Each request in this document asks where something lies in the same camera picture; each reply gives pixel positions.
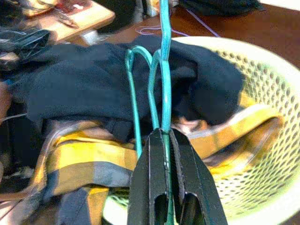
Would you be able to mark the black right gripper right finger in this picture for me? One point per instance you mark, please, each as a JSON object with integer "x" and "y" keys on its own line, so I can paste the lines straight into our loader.
{"x": 197, "y": 187}

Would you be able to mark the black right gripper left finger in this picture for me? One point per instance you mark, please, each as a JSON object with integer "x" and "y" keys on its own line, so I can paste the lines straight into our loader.
{"x": 145, "y": 182}

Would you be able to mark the teal plastic hanger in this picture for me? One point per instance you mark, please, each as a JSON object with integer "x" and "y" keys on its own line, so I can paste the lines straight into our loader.
{"x": 166, "y": 93}

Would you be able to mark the dark navy garment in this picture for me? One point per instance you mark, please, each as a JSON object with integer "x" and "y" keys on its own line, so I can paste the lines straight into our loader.
{"x": 70, "y": 82}

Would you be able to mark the yellow grey plaid shirt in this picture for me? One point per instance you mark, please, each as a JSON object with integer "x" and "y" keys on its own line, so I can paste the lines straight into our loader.
{"x": 82, "y": 154}

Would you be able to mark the light green plastic basket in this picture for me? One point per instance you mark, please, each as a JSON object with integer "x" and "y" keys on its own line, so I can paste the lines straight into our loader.
{"x": 269, "y": 93}

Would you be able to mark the small light wood table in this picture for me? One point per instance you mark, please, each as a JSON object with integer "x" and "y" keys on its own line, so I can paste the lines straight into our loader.
{"x": 93, "y": 21}

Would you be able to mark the dark wooden table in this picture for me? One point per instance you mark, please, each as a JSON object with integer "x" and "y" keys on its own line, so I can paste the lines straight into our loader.
{"x": 257, "y": 25}

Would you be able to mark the black fabric bag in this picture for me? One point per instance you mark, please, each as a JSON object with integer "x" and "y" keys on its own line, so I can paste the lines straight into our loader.
{"x": 222, "y": 5}

